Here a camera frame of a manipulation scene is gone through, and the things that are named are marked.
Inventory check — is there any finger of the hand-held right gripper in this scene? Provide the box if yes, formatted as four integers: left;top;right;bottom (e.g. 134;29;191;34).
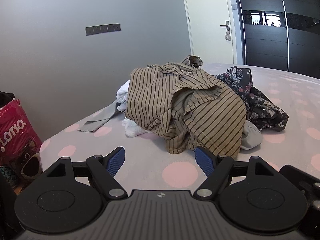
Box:
279;164;320;206

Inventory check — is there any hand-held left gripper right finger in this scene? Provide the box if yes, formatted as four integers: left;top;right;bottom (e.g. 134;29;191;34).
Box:
194;146;279;200

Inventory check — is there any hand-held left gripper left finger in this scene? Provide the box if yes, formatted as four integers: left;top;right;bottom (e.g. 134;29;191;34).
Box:
43;146;127;200

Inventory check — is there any tan striped garment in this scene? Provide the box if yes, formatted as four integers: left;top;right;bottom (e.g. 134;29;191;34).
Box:
125;55;223;140
165;86;247;160

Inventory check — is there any polka dot bed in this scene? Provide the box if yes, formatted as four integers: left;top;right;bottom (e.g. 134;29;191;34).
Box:
39;63;320;196

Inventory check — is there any grey garment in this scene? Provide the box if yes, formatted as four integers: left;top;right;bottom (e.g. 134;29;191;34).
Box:
77;99;263;151

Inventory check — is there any white garment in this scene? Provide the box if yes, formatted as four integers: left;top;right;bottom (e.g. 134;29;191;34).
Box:
116;79;148;138

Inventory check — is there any dark floral garment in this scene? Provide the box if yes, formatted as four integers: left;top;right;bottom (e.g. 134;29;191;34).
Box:
215;66;289;132

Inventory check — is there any red plastic bag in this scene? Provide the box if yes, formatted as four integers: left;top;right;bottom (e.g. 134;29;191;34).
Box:
0;99;43;167

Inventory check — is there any teal patterned item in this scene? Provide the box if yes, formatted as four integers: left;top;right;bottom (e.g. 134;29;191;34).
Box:
0;166;20;188

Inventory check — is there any dark cloth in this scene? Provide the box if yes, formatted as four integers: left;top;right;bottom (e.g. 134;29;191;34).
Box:
0;92;15;108

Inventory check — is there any white door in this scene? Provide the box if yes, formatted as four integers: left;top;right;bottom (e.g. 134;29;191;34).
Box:
180;0;238;65

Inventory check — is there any dark wardrobe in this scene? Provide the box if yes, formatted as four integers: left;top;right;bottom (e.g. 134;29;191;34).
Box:
232;0;320;78

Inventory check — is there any grey wall switch panel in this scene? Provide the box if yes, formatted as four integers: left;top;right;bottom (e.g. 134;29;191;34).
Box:
85;23;121;36

